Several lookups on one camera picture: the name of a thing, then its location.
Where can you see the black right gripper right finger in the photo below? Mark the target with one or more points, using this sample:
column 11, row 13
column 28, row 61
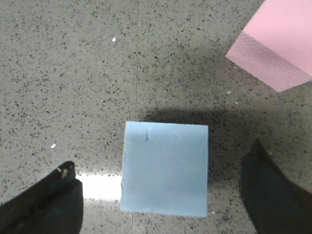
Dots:
column 274, row 204

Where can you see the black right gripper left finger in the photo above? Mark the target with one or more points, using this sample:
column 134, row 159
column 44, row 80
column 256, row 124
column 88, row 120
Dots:
column 54, row 205

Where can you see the textured light blue foam block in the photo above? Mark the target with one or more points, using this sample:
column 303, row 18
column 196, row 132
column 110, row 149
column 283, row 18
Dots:
column 165, row 168

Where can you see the pink foam block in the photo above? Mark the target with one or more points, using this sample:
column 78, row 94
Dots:
column 276, row 44

